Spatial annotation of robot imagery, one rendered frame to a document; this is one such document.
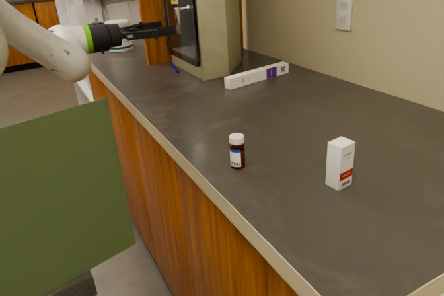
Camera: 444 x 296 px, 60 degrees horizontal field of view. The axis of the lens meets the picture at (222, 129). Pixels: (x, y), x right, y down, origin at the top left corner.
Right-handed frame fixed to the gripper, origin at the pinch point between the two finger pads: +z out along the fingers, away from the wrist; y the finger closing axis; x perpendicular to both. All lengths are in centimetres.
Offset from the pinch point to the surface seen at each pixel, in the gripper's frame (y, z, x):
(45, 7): 495, -2, 30
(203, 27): -5.6, 12.4, 0.9
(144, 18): 31.4, 2.3, 0.3
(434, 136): -82, 35, 20
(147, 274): 11, -20, 114
